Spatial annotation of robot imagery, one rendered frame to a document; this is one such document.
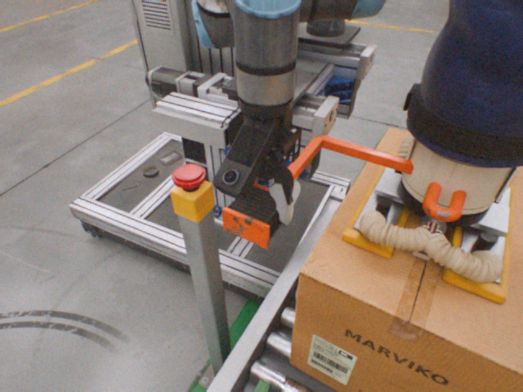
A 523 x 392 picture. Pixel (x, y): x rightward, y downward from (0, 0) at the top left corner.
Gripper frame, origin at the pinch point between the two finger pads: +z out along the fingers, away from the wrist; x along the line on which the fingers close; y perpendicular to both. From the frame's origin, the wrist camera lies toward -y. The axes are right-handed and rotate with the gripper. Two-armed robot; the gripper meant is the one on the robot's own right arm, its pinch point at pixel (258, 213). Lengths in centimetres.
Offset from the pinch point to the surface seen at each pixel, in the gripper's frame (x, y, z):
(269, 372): -4, -3, 53
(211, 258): 17.9, 6.3, 30.2
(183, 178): 20.4, 4.5, 3.8
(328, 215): 3, 54, 48
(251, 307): 27, 38, 108
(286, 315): -1, 14, 53
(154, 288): 74, 24, 108
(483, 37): -22.2, 19.8, -25.8
